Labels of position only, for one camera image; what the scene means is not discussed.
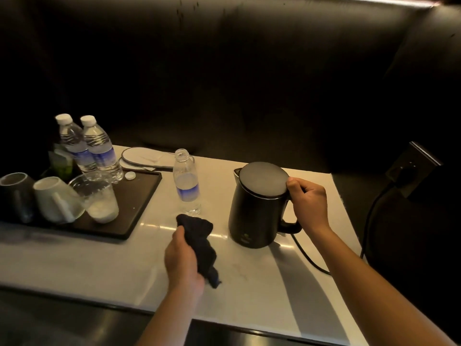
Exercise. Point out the dark cleaning cloth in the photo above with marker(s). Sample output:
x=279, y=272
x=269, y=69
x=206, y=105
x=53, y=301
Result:
x=201, y=245

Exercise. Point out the sealed water bottle white cap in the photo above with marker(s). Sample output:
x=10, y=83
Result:
x=75, y=144
x=102, y=149

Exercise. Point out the person's left forearm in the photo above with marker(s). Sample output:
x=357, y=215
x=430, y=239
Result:
x=169, y=317

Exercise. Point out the person's right thumb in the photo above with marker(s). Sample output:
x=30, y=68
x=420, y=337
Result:
x=293, y=190

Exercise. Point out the clear drinking glass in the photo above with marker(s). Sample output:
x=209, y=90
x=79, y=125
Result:
x=95, y=196

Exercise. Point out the white ceramic mug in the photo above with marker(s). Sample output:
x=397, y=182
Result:
x=56, y=199

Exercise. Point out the dark ceramic mug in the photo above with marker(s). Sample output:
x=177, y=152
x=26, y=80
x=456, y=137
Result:
x=16, y=196

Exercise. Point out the green tea packets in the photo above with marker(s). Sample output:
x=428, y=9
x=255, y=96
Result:
x=62, y=163

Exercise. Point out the person's left thumb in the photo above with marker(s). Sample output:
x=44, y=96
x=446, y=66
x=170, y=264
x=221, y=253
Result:
x=180, y=232

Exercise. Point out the person's left hand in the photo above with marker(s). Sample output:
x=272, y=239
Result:
x=182, y=261

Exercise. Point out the black serving tray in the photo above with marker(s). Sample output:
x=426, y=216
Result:
x=133, y=201

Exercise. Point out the white disposable slippers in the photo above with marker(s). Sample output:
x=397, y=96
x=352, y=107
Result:
x=147, y=158

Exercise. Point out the wall power socket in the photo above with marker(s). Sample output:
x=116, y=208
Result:
x=412, y=169

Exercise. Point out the person's right forearm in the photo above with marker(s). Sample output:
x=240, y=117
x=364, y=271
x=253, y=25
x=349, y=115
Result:
x=374, y=288

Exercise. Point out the black electric kettle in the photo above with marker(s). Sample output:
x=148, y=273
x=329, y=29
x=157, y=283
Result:
x=257, y=205

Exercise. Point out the open clear water bottle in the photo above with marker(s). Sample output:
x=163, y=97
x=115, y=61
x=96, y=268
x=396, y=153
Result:
x=186, y=187

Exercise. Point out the person's right hand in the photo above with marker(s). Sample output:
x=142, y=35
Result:
x=309, y=205

